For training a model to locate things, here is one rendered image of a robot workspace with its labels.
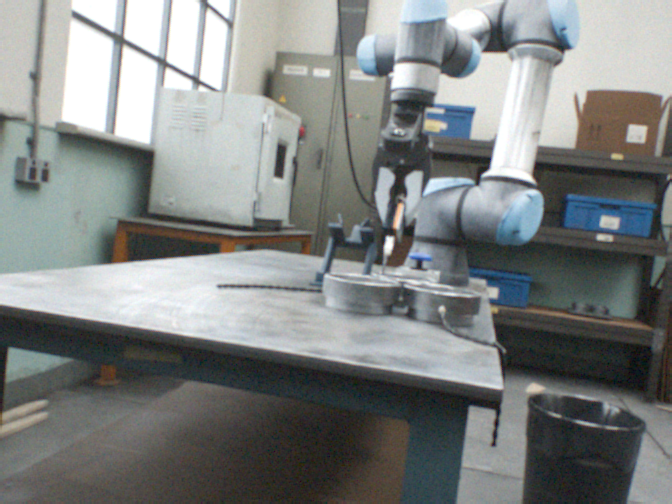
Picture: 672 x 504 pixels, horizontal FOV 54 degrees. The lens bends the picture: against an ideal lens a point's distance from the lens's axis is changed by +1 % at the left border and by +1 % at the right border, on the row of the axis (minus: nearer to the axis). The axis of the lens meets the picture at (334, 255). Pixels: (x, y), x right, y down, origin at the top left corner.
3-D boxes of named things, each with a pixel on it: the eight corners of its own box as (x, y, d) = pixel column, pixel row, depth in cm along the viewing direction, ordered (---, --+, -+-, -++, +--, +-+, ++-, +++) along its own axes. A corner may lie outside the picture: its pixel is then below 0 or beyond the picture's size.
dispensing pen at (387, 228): (370, 272, 100) (392, 185, 108) (372, 285, 104) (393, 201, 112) (384, 274, 100) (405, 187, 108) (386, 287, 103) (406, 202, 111)
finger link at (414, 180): (426, 227, 112) (427, 172, 111) (421, 227, 106) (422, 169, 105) (407, 227, 112) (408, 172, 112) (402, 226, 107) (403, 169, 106)
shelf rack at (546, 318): (656, 405, 406) (709, 74, 393) (349, 352, 445) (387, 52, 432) (634, 383, 461) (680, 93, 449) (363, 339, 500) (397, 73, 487)
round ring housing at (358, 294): (316, 308, 86) (320, 277, 85) (325, 298, 96) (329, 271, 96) (396, 319, 85) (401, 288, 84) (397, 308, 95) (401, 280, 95)
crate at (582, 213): (636, 238, 449) (641, 206, 447) (651, 239, 412) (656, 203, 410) (555, 228, 459) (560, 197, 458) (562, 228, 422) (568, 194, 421)
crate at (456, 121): (469, 147, 471) (473, 116, 469) (471, 140, 433) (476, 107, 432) (396, 140, 479) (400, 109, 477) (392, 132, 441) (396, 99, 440)
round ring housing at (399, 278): (436, 304, 106) (440, 279, 105) (432, 312, 96) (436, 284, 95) (372, 295, 108) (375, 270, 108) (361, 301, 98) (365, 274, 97)
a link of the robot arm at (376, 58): (474, 0, 156) (349, 27, 121) (518, -5, 149) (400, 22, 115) (476, 51, 160) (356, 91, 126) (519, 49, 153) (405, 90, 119)
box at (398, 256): (445, 298, 438) (453, 242, 436) (372, 288, 444) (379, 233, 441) (443, 292, 478) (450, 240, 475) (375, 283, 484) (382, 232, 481)
